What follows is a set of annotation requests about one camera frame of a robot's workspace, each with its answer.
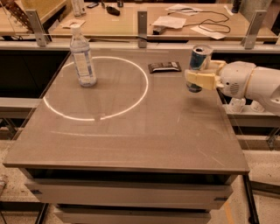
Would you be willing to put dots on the small card on desk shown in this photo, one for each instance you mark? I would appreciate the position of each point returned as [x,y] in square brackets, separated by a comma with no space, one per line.
[74,21]

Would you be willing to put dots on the dark RXBAR chocolate wrapper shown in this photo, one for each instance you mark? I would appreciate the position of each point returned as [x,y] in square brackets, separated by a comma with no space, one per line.
[171,66]

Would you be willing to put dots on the clear pump bottle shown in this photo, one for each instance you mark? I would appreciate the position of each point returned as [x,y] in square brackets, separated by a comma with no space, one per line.
[257,107]
[236,105]

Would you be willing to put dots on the white paper sheet centre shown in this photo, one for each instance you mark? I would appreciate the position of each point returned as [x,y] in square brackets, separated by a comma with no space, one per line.
[170,22]

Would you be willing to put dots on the black computer mouse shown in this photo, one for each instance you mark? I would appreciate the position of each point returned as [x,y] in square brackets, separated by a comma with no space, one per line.
[112,11]

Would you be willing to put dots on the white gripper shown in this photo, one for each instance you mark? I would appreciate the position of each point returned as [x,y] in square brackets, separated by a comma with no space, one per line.
[235,78]

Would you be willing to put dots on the metal bracket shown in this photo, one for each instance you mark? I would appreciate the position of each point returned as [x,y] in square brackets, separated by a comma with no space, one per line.
[39,32]
[142,28]
[254,27]

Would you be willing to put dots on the white bottle on desk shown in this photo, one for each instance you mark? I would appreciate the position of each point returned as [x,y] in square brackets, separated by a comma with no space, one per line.
[78,8]

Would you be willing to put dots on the white papers back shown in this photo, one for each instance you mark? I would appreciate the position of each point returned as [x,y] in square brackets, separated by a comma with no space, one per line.
[183,9]

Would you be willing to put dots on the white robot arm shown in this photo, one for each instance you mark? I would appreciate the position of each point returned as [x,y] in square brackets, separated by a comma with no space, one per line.
[264,87]

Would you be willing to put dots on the clear plastic water bottle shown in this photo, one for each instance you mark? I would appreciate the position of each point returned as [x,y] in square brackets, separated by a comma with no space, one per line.
[82,58]

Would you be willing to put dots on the Red Bull can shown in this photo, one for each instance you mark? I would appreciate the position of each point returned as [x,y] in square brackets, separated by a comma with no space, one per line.
[200,57]

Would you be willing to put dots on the clear pump bottle right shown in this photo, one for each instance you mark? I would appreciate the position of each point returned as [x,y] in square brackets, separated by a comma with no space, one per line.
[257,107]

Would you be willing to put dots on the metal bracket left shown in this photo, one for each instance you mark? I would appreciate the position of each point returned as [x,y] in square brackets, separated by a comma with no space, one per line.
[39,32]

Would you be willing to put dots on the white paper sheet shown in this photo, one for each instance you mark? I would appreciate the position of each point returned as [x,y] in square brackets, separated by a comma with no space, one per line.
[170,22]
[209,33]

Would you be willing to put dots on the white drawer cabinet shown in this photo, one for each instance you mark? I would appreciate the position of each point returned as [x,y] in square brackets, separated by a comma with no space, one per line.
[125,202]

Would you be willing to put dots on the white paper sheet right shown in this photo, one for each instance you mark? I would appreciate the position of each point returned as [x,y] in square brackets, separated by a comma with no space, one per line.
[209,33]

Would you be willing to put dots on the metal bracket centre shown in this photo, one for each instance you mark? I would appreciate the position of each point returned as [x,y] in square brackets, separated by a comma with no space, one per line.
[142,28]

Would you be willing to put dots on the metal bracket right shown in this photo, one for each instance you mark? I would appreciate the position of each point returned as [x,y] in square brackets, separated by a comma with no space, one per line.
[254,27]

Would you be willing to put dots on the clear pump bottle left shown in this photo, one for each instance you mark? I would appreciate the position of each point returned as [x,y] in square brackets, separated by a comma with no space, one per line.
[236,105]

